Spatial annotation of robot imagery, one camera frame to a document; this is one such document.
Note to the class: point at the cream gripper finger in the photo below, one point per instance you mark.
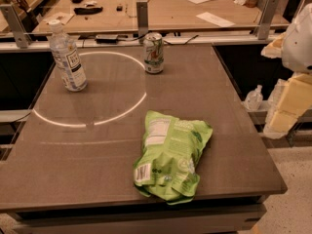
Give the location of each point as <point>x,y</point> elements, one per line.
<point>274,49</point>
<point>288,101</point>

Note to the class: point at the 7up soda can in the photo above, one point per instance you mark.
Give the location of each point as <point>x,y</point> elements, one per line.
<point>153,54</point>

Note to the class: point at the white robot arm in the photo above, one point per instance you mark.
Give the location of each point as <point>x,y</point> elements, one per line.
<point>297,45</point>

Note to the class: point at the green rice chip bag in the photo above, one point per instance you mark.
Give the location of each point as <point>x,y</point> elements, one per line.
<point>171,150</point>

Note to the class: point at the clear sanitizer bottle left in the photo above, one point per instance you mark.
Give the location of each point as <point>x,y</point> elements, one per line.
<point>254,99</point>

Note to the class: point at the small white paper sheet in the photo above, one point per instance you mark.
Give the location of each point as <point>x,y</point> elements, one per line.
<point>213,19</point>

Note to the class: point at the small black block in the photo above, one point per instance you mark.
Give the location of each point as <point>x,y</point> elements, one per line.
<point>119,8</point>

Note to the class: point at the black power adapter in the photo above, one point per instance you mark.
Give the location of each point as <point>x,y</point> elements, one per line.
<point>106,39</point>

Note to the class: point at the black tool on back table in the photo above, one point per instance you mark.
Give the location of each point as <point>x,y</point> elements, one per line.
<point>88,10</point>

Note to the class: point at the clear plastic water bottle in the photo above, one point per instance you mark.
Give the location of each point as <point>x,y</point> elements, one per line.
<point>67,59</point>

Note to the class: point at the paper note left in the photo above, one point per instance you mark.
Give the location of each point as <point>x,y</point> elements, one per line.
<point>64,18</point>

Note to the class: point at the right metal bracket post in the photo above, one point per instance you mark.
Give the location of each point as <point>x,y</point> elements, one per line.
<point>268,12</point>

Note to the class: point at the metal bracket post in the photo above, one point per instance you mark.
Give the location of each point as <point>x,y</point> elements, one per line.
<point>21,37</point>
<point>268,12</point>
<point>142,19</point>

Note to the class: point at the middle metal bracket post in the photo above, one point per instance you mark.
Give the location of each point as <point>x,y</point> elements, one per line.
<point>142,19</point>

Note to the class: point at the left metal bracket post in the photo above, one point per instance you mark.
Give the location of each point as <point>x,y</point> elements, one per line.
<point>21,37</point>

